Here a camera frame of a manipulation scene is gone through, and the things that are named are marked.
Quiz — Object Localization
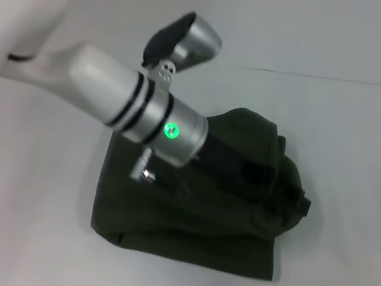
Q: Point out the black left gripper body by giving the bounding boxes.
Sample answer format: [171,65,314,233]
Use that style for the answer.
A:
[183,127,288,205]

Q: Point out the dark green shirt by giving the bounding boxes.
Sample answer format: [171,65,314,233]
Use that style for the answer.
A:
[84,86,326,286]

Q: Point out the left gripper cable with connector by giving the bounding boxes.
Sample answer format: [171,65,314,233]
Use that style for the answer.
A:
[128,145,164,186]

